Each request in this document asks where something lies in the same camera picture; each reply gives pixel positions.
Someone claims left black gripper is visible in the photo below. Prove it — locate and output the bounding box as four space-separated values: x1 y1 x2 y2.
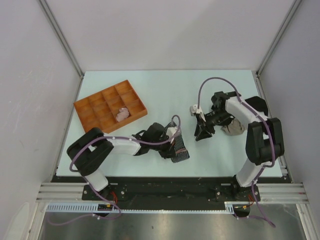
149 133 177 159

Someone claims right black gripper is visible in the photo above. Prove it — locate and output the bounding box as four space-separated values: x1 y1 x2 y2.
194 109 233 142

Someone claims striped navy underwear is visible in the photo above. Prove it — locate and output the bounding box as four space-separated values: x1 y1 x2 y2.
171 134 190 164

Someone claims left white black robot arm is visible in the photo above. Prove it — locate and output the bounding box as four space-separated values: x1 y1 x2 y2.
66 122 191 200

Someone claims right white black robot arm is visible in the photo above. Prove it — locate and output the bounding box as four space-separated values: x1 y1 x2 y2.
189 91 285 201

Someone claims grey underwear in pile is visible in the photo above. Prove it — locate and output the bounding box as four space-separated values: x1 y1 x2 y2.
221 118 246 136

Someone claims black underwear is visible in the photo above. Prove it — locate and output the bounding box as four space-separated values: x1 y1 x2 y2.
245 96 269 116

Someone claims orange compartment tray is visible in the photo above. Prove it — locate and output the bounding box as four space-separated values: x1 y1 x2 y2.
73 80 148 134

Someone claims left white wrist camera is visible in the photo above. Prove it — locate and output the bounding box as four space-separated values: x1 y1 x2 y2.
166 126 182 138

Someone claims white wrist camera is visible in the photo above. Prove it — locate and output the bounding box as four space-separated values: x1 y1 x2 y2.
189 104 204 117
166 126 182 138

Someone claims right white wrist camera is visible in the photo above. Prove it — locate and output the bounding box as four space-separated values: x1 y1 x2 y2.
189 104 204 117

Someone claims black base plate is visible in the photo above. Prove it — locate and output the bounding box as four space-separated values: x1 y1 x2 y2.
49 177 289 212

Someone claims right aluminium frame post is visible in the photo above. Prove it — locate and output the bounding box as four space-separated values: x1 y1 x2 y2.
254 0 303 77

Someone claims aluminium frame post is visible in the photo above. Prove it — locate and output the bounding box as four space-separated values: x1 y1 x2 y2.
254 0 303 77
37 0 85 80

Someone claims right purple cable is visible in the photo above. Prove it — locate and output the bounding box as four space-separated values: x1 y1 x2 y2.
197 76 277 228

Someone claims white slotted cable duct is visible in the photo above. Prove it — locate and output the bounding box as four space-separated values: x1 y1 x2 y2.
45 202 240 215

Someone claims left aluminium frame post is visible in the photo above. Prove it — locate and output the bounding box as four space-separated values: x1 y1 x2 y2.
37 0 85 80

